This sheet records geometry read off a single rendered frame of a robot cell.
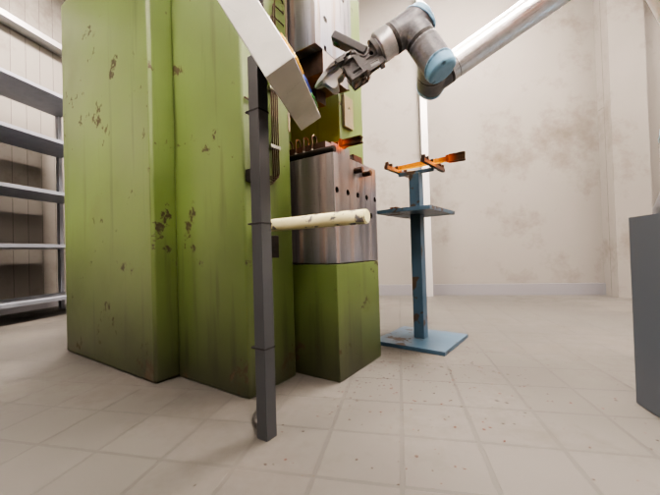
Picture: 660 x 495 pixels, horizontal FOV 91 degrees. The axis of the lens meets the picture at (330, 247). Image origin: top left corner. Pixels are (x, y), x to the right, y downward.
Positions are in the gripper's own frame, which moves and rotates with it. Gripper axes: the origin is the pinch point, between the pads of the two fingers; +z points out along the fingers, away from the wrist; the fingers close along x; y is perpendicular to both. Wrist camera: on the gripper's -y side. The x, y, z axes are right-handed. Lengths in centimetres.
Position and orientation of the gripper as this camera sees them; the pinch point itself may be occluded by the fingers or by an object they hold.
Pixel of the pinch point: (317, 82)
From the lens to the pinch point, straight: 112.0
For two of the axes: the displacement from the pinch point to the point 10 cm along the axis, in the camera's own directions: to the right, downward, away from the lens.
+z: -8.4, 5.3, 1.3
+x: 1.5, 0.1, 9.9
